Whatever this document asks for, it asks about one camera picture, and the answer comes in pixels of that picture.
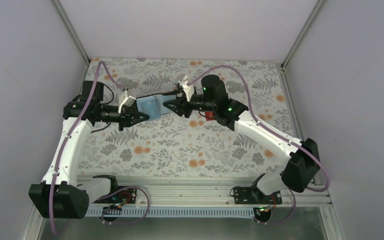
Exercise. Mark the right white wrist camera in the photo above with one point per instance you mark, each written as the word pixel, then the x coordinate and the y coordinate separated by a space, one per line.
pixel 183 87

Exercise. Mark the black leather card holder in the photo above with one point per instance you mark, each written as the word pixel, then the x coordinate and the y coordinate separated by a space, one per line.
pixel 153 105

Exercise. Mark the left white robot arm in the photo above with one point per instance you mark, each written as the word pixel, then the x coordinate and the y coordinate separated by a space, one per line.
pixel 59 195

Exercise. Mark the floral table mat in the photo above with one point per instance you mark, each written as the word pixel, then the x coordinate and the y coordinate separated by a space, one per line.
pixel 174 146

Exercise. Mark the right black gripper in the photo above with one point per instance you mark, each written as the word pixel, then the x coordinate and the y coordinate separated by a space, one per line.
pixel 181 104

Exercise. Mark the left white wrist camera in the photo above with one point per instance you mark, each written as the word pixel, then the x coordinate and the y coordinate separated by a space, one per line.
pixel 126 99

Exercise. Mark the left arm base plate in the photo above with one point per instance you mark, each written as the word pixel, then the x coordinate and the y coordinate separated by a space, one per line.
pixel 123 195

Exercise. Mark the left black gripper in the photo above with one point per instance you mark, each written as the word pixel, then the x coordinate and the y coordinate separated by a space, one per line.
pixel 128 113

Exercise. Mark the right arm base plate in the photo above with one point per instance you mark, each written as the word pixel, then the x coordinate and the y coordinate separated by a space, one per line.
pixel 253 196

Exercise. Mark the aluminium rail frame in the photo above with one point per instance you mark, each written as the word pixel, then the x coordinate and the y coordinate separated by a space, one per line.
pixel 210 191

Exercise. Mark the white slotted cable duct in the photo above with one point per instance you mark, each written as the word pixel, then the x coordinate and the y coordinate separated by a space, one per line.
pixel 182 212

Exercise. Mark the red credit card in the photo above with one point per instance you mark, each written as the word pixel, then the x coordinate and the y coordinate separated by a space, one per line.
pixel 209 116

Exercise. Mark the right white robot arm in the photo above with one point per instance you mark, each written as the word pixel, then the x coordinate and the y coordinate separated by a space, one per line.
pixel 301 158

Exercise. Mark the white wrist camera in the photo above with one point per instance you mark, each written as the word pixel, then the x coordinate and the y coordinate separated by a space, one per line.
pixel 126 99
pixel 183 87

